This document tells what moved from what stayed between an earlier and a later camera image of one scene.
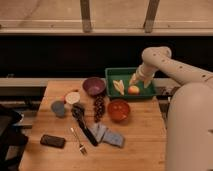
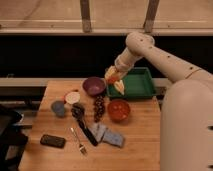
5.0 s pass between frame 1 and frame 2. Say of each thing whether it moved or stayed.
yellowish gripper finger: moved
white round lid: stayed
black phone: stayed
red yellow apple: moved
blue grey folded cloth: stayed
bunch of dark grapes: stayed
